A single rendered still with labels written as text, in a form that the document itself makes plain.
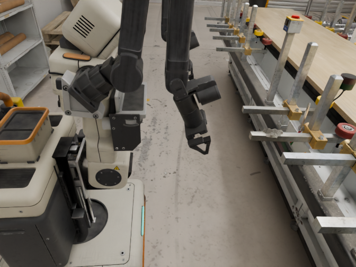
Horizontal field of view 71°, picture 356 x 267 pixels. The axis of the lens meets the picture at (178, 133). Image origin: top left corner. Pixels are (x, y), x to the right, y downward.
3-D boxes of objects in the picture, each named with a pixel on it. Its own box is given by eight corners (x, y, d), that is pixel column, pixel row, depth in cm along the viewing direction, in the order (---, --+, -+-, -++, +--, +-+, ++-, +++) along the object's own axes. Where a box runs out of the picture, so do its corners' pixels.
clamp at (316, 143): (312, 149, 109) (316, 140, 106) (299, 130, 120) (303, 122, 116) (325, 149, 109) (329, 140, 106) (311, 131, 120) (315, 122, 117)
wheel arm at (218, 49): (215, 52, 212) (216, 47, 209) (215, 51, 215) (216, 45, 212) (266, 54, 214) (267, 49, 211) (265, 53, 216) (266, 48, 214)
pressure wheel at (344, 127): (332, 152, 112) (344, 132, 105) (324, 141, 118) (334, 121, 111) (350, 153, 112) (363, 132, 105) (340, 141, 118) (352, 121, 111)
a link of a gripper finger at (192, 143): (214, 140, 82) (205, 119, 76) (217, 156, 76) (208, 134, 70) (194, 146, 83) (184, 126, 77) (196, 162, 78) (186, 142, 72)
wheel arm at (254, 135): (249, 142, 110) (252, 134, 108) (248, 137, 113) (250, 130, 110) (345, 145, 112) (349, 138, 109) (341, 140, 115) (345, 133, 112)
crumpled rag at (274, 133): (265, 138, 107) (267, 133, 105) (260, 128, 112) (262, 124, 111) (285, 139, 107) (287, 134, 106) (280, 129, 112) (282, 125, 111)
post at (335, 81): (294, 166, 125) (336, 77, 96) (291, 161, 128) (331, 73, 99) (301, 166, 125) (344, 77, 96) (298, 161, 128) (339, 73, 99)
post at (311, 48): (279, 128, 142) (311, 43, 113) (277, 125, 145) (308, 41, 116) (286, 128, 142) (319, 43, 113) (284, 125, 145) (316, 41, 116)
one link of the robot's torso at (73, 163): (73, 199, 113) (61, 159, 99) (86, 157, 136) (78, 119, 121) (133, 197, 116) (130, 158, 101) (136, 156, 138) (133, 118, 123)
